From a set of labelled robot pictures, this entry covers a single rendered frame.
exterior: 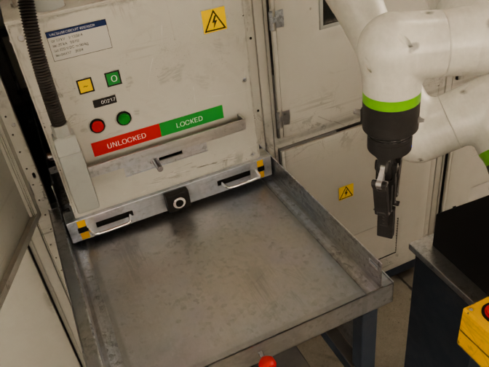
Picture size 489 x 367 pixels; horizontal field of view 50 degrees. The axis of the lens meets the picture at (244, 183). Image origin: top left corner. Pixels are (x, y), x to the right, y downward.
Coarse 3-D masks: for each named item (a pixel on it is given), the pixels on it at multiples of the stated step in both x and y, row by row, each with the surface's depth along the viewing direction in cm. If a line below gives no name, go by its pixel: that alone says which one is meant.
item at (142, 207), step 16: (256, 160) 138; (208, 176) 135; (224, 176) 136; (240, 176) 139; (160, 192) 131; (192, 192) 135; (208, 192) 137; (112, 208) 127; (128, 208) 129; (144, 208) 131; (160, 208) 133; (96, 224) 128; (112, 224) 129; (80, 240) 128
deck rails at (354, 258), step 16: (272, 160) 141; (272, 176) 145; (288, 176) 134; (288, 192) 138; (304, 192) 128; (64, 208) 143; (288, 208) 132; (304, 208) 131; (320, 208) 122; (64, 224) 127; (304, 224) 127; (320, 224) 125; (336, 224) 117; (320, 240) 121; (336, 240) 120; (352, 240) 112; (80, 256) 126; (336, 256) 116; (352, 256) 115; (368, 256) 108; (80, 272) 121; (352, 272) 112; (368, 272) 110; (80, 288) 107; (96, 288) 116; (368, 288) 108; (96, 304) 112; (96, 320) 108; (96, 336) 101; (112, 336) 104; (112, 352) 101
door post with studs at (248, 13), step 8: (248, 0) 138; (248, 8) 140; (248, 16) 141; (248, 24) 142; (248, 32) 143; (248, 40) 144; (256, 64) 149; (256, 72) 150; (256, 80) 151; (256, 88) 152; (256, 96) 154; (256, 104) 155; (256, 112) 156; (256, 120) 158; (264, 144) 163
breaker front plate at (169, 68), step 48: (144, 0) 108; (192, 0) 112; (240, 0) 116; (48, 48) 105; (144, 48) 113; (192, 48) 117; (240, 48) 122; (96, 96) 113; (144, 96) 118; (192, 96) 123; (240, 96) 128; (144, 144) 124; (240, 144) 135; (96, 192) 125; (144, 192) 130
